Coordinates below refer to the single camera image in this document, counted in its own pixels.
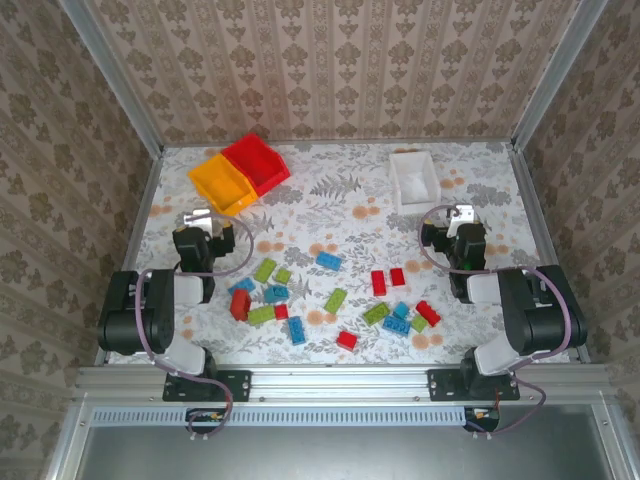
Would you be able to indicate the long blue lego brick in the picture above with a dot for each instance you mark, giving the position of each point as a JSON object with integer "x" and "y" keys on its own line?
{"x": 396, "y": 326}
{"x": 329, "y": 260}
{"x": 241, "y": 286}
{"x": 296, "y": 330}
{"x": 275, "y": 294}

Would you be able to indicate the yellow plastic bin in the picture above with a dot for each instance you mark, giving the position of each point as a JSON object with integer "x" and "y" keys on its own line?
{"x": 225, "y": 187}

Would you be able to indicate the white plastic bin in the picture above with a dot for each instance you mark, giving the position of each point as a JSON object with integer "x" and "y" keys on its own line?
{"x": 412, "y": 185}

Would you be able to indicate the small red lego brick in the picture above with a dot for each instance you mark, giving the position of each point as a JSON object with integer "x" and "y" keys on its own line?
{"x": 281, "y": 312}
{"x": 397, "y": 277}

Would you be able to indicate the small green lego brick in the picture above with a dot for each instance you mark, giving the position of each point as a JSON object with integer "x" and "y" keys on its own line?
{"x": 419, "y": 324}
{"x": 283, "y": 276}

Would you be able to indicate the small blue lego brick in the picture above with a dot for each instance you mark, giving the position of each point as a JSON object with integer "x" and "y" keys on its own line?
{"x": 401, "y": 310}

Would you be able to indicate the red plastic bin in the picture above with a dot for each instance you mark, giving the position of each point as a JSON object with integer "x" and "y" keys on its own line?
{"x": 255, "y": 160}

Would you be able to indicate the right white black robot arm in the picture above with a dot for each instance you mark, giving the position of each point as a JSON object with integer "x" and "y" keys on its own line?
{"x": 540, "y": 320}

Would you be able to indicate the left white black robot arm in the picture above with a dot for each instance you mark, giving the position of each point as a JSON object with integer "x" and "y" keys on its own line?
{"x": 160, "y": 320}

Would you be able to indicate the floral patterned table cover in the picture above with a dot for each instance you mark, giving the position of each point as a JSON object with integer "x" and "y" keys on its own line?
{"x": 350, "y": 225}

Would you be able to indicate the black power connector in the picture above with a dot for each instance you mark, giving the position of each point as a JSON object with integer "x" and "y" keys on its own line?
{"x": 487, "y": 424}
{"x": 197, "y": 424}

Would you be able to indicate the grey metal sheet panel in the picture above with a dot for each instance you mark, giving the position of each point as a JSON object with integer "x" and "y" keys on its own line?
{"x": 325, "y": 455}

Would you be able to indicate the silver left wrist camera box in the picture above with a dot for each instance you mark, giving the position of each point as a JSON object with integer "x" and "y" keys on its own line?
{"x": 197, "y": 216}

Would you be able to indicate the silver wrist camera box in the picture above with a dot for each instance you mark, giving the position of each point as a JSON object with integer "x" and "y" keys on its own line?
{"x": 197, "y": 216}
{"x": 462, "y": 215}

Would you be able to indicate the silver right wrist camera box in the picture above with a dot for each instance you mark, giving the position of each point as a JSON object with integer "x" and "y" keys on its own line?
{"x": 462, "y": 215}

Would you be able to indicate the aluminium table edge rail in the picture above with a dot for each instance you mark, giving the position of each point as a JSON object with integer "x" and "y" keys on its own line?
{"x": 133, "y": 235}
{"x": 537, "y": 220}
{"x": 350, "y": 141}

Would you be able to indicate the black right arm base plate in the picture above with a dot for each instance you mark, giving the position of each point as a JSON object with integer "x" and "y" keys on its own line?
{"x": 439, "y": 385}

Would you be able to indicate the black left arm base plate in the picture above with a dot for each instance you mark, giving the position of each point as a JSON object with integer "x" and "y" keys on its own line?
{"x": 239, "y": 385}

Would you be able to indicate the wide aluminium mounting rail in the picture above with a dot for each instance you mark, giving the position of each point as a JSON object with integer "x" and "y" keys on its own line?
{"x": 340, "y": 385}

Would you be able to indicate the aluminium frame post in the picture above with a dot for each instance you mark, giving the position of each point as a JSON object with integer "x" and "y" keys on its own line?
{"x": 117, "y": 75}
{"x": 554, "y": 75}

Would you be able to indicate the aluminium lower frame rail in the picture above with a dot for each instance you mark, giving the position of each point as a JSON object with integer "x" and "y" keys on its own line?
{"x": 67, "y": 445}
{"x": 611, "y": 440}

